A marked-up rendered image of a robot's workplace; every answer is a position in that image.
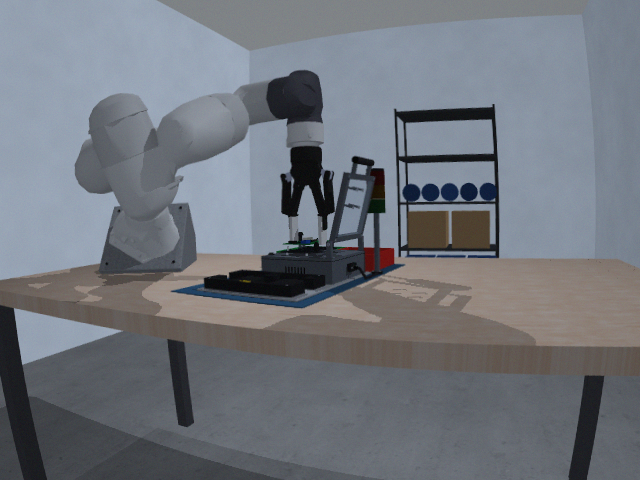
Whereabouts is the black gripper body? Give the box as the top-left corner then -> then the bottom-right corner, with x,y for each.
290,146 -> 323,186

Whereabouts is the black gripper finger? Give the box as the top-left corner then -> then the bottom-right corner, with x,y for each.
280,171 -> 305,241
305,169 -> 335,245

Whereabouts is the green circuit board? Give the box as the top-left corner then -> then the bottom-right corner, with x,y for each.
284,237 -> 319,245

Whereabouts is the red bin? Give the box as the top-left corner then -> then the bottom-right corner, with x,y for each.
337,247 -> 394,272

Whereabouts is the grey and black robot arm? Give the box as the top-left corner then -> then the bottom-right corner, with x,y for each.
75,70 -> 324,264

